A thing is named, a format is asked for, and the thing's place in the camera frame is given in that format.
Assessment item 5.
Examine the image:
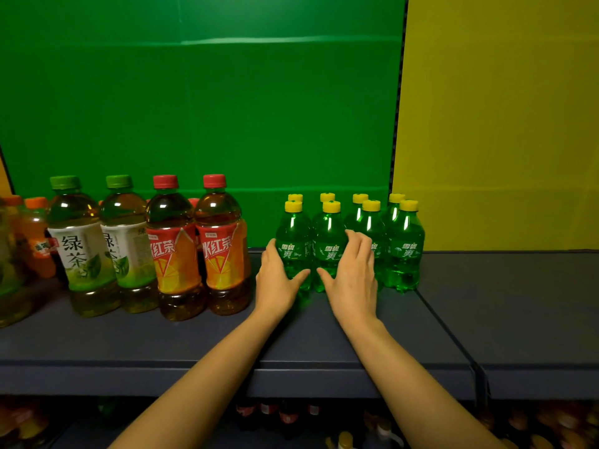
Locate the person's right hand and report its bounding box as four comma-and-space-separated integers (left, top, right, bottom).
316, 228, 379, 336

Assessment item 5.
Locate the person's left forearm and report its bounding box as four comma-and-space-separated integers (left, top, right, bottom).
110, 312, 281, 449

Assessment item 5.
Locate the red-capped amber tea bottle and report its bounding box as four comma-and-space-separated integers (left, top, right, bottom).
194, 174, 252, 316
145, 174, 207, 322

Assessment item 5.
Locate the yellow-capped green soda bottle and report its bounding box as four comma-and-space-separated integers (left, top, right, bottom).
275, 200, 313, 293
384, 200, 426, 293
353, 200, 389, 291
311, 200, 349, 293

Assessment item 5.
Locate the group of orange soda bottles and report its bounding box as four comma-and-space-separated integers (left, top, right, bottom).
2, 195, 58, 280

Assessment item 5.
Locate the person's left hand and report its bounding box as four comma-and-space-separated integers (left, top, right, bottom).
254, 238, 312, 324

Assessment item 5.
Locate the cluster of green soda bottles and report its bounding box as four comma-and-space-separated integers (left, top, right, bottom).
286, 192, 408, 239

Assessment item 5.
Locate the person's right forearm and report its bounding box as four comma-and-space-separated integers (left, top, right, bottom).
339, 320, 504, 449

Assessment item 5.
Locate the group of green-label tea bottles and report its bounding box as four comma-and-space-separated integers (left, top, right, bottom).
0, 174, 160, 329

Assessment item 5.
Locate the white handled jug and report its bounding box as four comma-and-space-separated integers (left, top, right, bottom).
376, 415, 406, 449

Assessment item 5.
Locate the yellow backing board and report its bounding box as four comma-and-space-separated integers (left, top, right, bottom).
392, 0, 599, 253

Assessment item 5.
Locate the black perforated upright rail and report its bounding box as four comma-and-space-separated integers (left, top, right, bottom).
387, 0, 409, 195

